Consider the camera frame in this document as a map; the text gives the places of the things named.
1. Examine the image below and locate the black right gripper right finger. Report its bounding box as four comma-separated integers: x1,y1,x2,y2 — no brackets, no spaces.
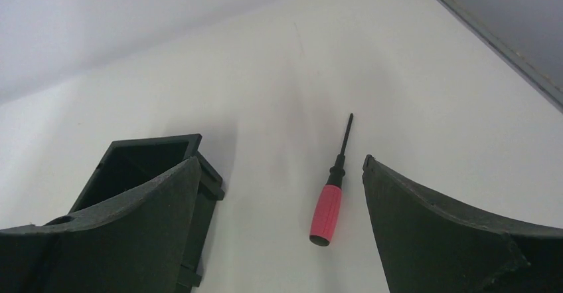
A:
362,155,562,292

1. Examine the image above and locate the black plastic bin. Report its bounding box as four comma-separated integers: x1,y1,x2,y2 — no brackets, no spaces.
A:
71,134,225,292

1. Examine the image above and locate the red handled screwdriver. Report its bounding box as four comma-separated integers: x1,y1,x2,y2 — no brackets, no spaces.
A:
309,113,354,246

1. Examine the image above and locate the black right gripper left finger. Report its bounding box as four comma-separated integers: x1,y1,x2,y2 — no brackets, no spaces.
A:
1,157,201,292

